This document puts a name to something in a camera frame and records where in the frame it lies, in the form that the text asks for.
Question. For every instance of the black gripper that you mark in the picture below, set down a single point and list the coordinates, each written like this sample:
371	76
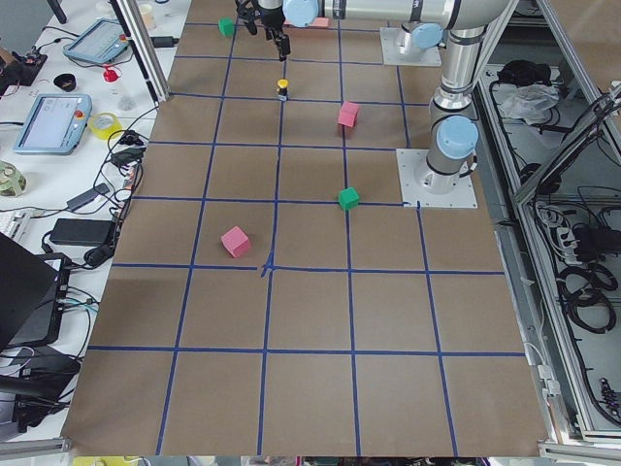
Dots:
271	16

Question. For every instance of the yellow push button switch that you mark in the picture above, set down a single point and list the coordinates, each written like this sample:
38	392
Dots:
282	90

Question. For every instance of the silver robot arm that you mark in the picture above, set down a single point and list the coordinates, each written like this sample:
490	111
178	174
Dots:
453	136
418	36

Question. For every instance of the pink plastic tray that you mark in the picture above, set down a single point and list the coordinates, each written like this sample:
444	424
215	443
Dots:
319	22

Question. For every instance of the green foam cube near tray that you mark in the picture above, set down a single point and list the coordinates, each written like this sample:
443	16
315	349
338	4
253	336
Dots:
226	26

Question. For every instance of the pink foam cube centre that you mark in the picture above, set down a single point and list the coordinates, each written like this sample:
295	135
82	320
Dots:
348	114

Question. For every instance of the pink foam cube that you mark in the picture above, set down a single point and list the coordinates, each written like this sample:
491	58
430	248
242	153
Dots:
236	242
348	114

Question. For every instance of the red small object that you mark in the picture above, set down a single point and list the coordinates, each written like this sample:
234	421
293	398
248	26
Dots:
110	74

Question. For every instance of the teach pendant far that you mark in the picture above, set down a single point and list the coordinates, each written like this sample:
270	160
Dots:
100	44

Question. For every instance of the teach pendant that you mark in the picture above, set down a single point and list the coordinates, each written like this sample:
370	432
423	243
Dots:
100	44
54	124

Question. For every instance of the green foam cube near base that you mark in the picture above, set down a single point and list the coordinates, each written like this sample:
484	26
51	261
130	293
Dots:
348	198

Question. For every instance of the yellow tape roll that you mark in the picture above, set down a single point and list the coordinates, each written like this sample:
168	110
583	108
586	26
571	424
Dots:
105	126

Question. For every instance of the pink foam cube far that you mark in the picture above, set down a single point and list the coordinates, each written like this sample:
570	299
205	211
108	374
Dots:
236	242

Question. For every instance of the small black bowl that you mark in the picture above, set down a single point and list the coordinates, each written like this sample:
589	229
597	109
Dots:
66	82

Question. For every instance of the teach pendant near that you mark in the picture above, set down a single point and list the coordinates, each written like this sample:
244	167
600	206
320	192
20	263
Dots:
54	124

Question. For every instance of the black power adapter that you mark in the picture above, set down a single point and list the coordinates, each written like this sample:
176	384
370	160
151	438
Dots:
81	232

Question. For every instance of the white crumpled cloth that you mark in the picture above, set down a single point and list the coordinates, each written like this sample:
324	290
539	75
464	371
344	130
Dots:
532	103

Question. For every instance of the camouflage tape roll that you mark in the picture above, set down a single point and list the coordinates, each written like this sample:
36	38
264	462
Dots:
12	182

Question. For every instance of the black laptop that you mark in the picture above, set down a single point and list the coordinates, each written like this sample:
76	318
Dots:
32	286

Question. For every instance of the aluminium frame post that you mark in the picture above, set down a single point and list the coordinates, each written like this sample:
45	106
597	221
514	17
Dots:
128	14

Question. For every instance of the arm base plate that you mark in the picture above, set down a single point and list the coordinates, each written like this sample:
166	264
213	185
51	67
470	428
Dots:
419	58
421	187

